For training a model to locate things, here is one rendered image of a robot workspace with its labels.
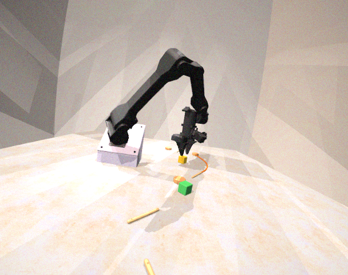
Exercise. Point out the yellow wooden block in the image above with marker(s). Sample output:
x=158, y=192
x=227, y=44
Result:
x=182, y=159

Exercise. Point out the green cube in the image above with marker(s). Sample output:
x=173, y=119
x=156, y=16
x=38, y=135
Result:
x=185, y=188

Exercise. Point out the round wooden disc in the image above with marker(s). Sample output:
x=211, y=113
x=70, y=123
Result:
x=178, y=179

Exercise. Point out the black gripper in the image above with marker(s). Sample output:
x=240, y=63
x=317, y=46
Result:
x=182, y=140

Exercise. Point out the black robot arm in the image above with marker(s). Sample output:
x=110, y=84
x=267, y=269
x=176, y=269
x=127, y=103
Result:
x=172, y=66

